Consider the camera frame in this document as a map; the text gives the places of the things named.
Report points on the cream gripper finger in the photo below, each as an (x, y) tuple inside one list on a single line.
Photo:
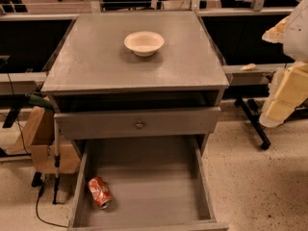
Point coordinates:
[(276, 33), (288, 90)]

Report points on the red coke can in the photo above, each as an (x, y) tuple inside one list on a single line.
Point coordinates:
[(100, 192)]

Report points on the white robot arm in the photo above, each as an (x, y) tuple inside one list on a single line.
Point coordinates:
[(295, 43)]

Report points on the grey drawer cabinet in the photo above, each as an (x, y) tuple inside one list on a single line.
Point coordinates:
[(95, 72)]

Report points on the round metal drawer knob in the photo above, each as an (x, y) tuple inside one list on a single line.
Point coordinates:
[(140, 124)]

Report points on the open grey middle drawer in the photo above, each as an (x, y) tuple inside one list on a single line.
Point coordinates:
[(157, 184)]

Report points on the closed grey top drawer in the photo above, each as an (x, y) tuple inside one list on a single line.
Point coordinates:
[(122, 124)]

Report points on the black table leg base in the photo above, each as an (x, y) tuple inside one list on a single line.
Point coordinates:
[(251, 110)]

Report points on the white bowl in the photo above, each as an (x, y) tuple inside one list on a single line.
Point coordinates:
[(144, 43)]

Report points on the silver black tripod leg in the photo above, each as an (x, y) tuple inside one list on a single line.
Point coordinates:
[(57, 160)]

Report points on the brown cardboard box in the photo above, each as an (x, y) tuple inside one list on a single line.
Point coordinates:
[(38, 138)]

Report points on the small cream scrap on rail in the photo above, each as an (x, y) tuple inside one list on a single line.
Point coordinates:
[(247, 67)]

